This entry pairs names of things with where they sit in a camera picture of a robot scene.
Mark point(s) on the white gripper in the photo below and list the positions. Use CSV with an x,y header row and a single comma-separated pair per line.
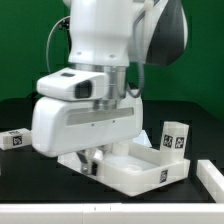
x,y
60,127

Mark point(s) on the white square tabletop tray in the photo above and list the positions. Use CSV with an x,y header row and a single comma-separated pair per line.
x,y
140,171

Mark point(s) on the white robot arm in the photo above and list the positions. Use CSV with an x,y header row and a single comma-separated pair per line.
x,y
106,35

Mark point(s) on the white marker sheet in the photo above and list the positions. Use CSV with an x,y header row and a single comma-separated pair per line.
x,y
142,139

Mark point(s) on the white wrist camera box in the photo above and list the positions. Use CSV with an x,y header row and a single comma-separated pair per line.
x,y
74,85

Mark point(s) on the white front rail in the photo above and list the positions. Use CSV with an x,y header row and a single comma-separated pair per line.
x,y
112,214

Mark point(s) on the white right obstacle wall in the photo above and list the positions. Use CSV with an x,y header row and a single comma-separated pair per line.
x,y
212,179

